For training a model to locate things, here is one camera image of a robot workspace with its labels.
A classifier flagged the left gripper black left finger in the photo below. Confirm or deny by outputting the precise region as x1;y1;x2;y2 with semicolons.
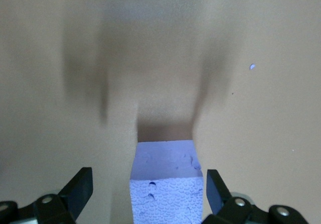
0;167;94;224

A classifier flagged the brown paper table cover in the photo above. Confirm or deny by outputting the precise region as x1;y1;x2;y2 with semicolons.
0;0;321;224

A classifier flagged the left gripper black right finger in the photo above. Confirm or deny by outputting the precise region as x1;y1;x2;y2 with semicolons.
202;169;309;224

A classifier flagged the purple foam cube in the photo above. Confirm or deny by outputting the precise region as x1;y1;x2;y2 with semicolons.
129;140;204;224

